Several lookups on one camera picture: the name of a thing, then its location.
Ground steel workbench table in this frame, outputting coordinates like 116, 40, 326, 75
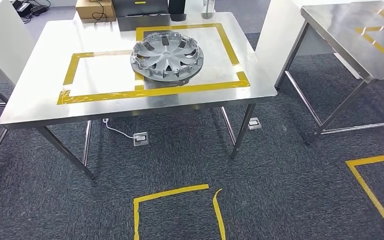
0, 10, 278, 180
274, 0, 384, 146

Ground silver floor socket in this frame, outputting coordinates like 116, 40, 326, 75
132, 131, 150, 148
247, 117, 263, 131

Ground silver wheel hubcap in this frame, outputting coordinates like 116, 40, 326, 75
129, 30, 205, 84

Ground yellow floor tape square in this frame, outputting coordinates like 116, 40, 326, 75
344, 151, 384, 240
132, 183, 227, 240

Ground clear plastic bottle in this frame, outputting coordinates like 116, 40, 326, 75
200, 0, 217, 20

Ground black upright device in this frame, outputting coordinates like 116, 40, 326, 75
167, 0, 188, 22

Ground black box case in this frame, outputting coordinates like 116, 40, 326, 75
111, 0, 172, 32

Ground white table panel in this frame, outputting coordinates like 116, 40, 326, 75
254, 0, 362, 81
0, 0, 37, 86

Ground brown cardboard box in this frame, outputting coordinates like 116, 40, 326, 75
75, 0, 118, 24

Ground black power adapters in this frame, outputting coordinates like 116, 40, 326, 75
11, 0, 52, 25

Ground yellow tape frame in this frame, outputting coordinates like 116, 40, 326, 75
354, 8, 384, 68
56, 50, 145, 106
134, 22, 252, 98

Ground white socket cable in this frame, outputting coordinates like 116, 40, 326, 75
102, 117, 137, 139

